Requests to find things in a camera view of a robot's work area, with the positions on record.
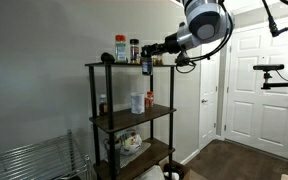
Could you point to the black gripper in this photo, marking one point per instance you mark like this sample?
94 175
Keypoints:
170 45

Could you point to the wide white panelled door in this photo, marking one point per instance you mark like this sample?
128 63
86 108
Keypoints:
260 113

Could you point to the white bag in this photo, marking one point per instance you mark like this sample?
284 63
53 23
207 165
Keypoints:
150 173

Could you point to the small brown bottle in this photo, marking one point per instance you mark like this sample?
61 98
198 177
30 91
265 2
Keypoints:
103 107

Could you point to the white mesh mat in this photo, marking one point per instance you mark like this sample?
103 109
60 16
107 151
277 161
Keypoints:
140 152

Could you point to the narrow white panelled door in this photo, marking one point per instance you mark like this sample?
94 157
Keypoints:
207 116

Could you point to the dark grey water bottle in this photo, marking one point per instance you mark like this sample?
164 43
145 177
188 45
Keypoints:
117 156

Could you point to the black round object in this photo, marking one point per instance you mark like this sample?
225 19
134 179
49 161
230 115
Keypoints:
107 57

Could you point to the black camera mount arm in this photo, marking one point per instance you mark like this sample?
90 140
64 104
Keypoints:
280 85

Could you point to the black round bowl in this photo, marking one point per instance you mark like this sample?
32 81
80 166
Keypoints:
173 170

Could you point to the white cylindrical container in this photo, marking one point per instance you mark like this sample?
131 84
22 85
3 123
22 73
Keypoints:
137 103

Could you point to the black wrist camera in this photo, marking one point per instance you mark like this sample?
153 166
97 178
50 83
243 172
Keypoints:
183 57

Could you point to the bowl with items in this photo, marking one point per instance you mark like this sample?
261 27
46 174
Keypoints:
130 141

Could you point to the black-lid dark seasoning jar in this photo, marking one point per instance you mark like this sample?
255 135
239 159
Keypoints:
134 50

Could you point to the dark wood black-post shelf unit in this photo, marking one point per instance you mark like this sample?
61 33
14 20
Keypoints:
130 118

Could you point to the silver door knob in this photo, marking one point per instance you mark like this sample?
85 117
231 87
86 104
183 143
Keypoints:
204 100

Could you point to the red-lid spice jar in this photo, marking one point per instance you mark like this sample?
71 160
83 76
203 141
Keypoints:
120 50

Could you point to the black stereo camera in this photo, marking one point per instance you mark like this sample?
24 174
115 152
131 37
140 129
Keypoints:
269 67

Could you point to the small red box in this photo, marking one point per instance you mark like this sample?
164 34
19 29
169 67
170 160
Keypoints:
149 99

